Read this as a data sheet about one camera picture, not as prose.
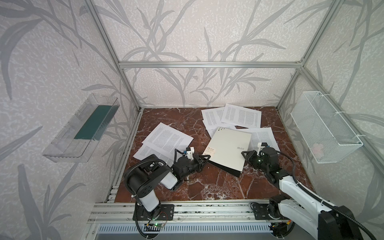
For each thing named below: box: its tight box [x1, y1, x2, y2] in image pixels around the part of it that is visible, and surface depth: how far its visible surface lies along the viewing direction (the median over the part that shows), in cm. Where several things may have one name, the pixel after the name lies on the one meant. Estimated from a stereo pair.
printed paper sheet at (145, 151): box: [133, 145, 176, 167], surface depth 98 cm
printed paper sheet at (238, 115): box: [221, 103, 262, 128], surface depth 118 cm
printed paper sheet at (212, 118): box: [201, 107, 234, 130], surface depth 117 cm
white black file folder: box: [202, 126, 252, 178], surface depth 87 cm
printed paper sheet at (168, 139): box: [141, 122, 194, 156], surface depth 104 cm
